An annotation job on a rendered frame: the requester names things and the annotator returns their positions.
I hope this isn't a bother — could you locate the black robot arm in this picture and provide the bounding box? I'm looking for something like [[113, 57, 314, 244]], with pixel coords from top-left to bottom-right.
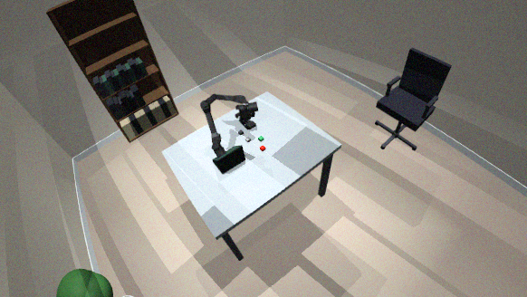
[[200, 94, 258, 158]]

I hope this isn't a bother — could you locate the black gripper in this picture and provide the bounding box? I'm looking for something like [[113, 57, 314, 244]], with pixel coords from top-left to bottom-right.
[[235, 111, 256, 129]]

